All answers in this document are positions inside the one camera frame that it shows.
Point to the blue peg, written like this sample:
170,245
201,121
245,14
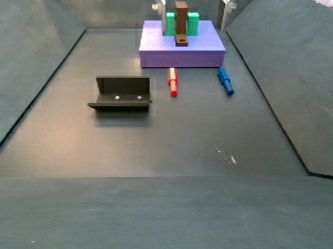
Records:
225,81

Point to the black angle fixture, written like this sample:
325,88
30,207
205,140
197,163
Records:
122,92

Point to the red peg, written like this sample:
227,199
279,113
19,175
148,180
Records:
172,80

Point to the purple base block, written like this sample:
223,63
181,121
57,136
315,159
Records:
160,53

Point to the green left block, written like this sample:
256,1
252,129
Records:
170,24

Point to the green block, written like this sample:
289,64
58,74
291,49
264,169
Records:
193,24
170,24

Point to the green right block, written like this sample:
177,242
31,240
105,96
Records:
193,24

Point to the brown L-shaped bracket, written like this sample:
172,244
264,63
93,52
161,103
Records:
181,18

